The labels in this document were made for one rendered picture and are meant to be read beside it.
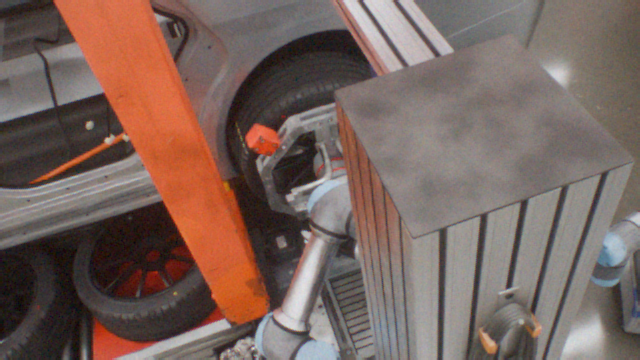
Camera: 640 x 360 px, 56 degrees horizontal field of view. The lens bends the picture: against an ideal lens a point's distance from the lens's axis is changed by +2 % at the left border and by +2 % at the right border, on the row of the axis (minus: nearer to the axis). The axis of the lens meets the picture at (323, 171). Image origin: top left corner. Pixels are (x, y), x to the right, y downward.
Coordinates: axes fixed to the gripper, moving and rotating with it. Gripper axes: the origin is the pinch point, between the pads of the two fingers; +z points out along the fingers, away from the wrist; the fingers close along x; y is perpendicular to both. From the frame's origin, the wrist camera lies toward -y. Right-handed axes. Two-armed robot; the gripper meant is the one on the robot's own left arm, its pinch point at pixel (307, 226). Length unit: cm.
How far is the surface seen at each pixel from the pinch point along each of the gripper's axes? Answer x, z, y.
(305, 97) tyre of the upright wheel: 29.9, 10.9, -33.2
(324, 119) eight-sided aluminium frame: 26.6, 2.4, -28.3
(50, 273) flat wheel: -43, 108, 32
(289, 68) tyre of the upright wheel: 41, 23, -35
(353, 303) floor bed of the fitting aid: 16, -2, 81
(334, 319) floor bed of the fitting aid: 3, 1, 76
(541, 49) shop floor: 230, -35, 83
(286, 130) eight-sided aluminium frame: 20.7, 15.4, -24.0
